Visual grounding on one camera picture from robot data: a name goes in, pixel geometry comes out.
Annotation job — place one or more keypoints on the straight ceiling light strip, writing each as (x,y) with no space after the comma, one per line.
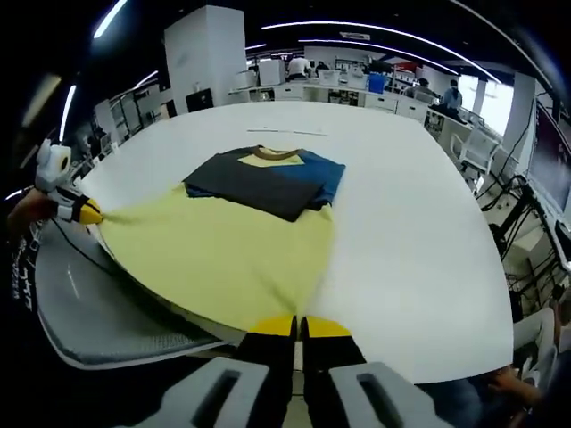
(109,18)
(68,111)

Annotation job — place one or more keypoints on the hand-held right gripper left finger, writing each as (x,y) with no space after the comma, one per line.
(267,379)

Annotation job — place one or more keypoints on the person's left hand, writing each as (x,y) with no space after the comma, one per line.
(29,209)

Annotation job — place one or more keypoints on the white square pillar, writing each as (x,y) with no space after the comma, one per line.
(205,58)

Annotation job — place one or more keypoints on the yellow blue grey garment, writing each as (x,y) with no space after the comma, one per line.
(214,254)

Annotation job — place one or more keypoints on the grey mesh chair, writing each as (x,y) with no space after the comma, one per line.
(111,321)

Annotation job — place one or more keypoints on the dark computer monitor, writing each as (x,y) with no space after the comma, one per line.
(551,169)

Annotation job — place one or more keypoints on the white office chair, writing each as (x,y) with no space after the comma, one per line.
(479,142)

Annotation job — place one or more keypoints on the black equipment stand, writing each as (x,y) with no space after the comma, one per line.
(542,211)

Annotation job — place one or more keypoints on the white cabinet row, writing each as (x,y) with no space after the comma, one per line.
(379,101)

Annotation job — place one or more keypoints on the black cabinet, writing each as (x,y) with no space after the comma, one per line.
(199,100)

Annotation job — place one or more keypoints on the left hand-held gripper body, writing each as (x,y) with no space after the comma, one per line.
(53,171)

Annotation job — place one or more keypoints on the thin template strip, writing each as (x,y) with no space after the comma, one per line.
(263,130)

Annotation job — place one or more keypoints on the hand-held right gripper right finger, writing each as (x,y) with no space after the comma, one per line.
(330,383)

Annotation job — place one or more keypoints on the person's black printed shirt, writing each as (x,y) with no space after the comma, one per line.
(22,276)

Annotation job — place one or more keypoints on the curved ceiling light strip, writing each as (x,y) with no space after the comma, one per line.
(312,22)
(334,41)

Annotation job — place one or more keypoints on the blue storage box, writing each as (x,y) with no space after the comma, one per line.
(377,84)

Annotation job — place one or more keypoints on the white appliance box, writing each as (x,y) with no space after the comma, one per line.
(270,72)

